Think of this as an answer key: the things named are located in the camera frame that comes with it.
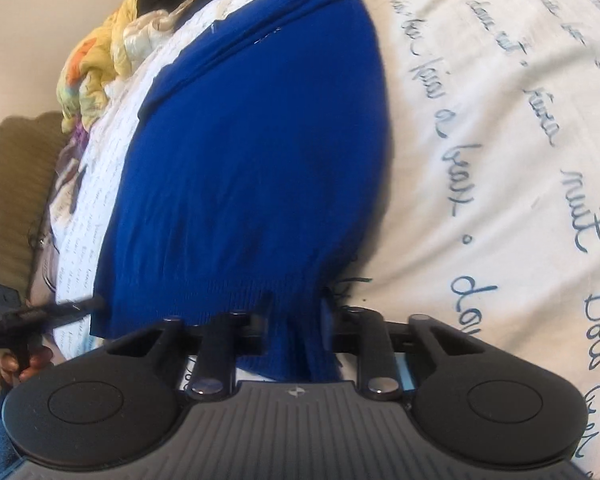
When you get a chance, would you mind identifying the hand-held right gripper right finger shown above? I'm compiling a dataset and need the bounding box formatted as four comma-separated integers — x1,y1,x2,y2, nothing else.
321,285,487,402

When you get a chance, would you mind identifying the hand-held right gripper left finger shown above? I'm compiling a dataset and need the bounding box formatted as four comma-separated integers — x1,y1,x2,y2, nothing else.
105,292,277,402

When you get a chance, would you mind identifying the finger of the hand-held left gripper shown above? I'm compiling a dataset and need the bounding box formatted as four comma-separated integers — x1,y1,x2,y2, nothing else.
10,297,107,321

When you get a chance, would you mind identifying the blue knit sweater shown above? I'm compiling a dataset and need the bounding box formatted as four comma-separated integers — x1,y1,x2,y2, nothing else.
87,0,397,385

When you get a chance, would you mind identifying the person's left hand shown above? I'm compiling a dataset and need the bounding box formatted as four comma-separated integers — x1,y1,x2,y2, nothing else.
0,346,57,387

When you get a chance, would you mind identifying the brown striped sofa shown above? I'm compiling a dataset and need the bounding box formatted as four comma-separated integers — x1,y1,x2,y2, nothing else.
0,114,73,397

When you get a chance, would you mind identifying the purple cloth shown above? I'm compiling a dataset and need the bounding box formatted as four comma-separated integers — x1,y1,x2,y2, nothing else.
54,124,97,223

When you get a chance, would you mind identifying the white script-printed bedsheet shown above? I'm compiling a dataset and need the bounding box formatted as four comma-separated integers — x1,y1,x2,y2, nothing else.
45,0,600,480

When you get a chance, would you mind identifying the yellow cartoon quilt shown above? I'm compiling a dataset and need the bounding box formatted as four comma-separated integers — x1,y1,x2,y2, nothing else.
55,0,182,133

